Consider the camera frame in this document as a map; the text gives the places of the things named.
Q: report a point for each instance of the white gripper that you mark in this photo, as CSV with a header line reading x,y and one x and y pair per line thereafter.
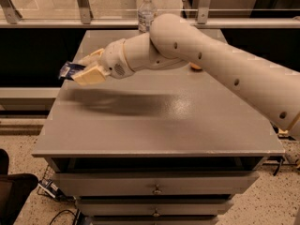
x,y
112,59

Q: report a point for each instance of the blue rxbar blueberry bar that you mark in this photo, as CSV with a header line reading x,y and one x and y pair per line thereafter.
x,y
68,70

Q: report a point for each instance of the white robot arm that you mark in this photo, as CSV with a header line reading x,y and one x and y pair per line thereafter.
x,y
172,42

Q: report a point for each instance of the clear plastic water bottle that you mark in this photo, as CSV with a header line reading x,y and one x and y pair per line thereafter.
x,y
147,12

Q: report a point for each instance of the metal railing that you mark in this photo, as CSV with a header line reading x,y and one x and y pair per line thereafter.
x,y
124,13

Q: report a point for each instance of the orange fruit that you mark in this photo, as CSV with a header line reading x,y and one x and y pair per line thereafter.
x,y
194,66

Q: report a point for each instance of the grey top drawer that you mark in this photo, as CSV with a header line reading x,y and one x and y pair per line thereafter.
x,y
154,183

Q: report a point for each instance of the grey drawer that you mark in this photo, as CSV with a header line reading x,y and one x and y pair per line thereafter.
x,y
154,183
154,220
156,207

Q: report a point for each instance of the black chair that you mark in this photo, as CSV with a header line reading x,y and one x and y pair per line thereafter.
x,y
14,190

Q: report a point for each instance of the grey bottom drawer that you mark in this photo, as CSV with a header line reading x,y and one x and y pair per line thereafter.
x,y
154,220

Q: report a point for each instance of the grey middle drawer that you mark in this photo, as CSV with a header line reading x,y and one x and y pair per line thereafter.
x,y
156,207

